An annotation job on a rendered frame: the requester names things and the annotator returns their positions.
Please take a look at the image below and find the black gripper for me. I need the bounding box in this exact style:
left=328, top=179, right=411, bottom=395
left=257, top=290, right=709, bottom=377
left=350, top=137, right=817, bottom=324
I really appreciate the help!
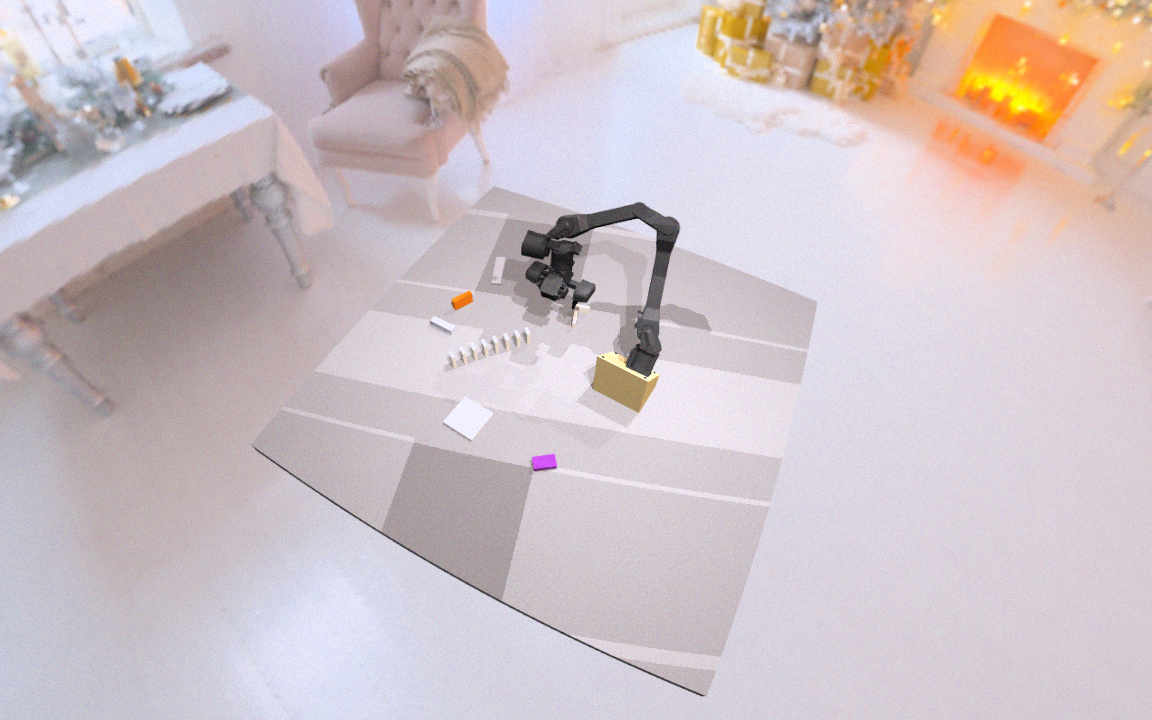
left=526, top=260, right=596, bottom=309

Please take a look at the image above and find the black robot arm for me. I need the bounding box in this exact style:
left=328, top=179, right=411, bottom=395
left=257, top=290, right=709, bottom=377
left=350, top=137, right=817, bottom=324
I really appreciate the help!
left=521, top=202, right=680, bottom=377

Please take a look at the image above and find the purple rectangular block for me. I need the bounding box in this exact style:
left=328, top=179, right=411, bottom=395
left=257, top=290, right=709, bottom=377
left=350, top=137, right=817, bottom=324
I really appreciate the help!
left=532, top=454, right=558, bottom=471

